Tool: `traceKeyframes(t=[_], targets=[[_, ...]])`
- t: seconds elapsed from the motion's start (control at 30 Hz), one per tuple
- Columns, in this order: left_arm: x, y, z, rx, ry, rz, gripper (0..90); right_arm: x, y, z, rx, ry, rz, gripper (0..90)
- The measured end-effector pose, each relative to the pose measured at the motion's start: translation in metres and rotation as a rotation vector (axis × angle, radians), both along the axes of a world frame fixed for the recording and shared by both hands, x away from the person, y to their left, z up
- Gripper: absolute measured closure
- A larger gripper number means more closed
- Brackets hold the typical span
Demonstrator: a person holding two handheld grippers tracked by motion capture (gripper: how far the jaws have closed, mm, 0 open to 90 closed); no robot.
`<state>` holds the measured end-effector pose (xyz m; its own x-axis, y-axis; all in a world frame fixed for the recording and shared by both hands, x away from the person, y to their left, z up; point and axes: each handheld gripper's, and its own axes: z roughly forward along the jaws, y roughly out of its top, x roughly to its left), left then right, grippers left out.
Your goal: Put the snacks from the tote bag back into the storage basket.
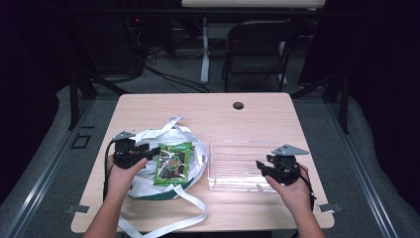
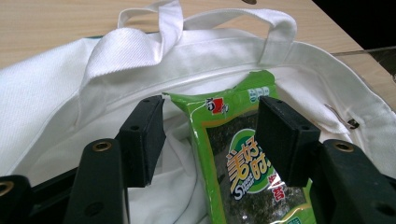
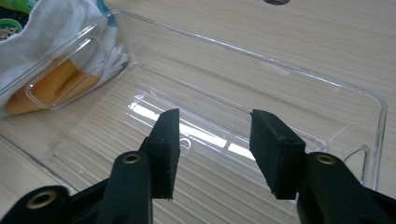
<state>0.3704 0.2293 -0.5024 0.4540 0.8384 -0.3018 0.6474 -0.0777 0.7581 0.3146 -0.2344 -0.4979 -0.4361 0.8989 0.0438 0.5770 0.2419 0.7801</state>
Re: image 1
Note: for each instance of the black folding chair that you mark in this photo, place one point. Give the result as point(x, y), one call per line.
point(261, 36)

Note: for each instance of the grey tape piece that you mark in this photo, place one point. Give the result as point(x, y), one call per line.
point(330, 207)
point(77, 209)

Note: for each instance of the white tote bag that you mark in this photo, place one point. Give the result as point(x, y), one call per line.
point(145, 190)

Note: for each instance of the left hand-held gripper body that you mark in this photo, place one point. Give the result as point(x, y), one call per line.
point(125, 155)

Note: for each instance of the person's right hand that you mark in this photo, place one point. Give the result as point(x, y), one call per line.
point(295, 195)

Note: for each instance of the dark equipment with red light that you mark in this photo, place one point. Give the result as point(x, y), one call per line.
point(112, 43)

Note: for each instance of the green snack packet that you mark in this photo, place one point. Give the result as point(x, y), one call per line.
point(173, 165)

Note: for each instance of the clear plastic box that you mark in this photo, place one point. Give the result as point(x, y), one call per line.
point(234, 168)

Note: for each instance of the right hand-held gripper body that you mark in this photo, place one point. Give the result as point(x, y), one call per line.
point(285, 168)

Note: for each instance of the black metal stand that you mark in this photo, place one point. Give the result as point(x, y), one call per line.
point(74, 99)
point(344, 102)

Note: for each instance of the white desk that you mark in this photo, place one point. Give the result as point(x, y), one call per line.
point(251, 3)

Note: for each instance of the metal floor rail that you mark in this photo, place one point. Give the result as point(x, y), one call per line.
point(363, 172)
point(43, 175)

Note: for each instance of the person's left hand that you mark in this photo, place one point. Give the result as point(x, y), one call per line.
point(120, 181)

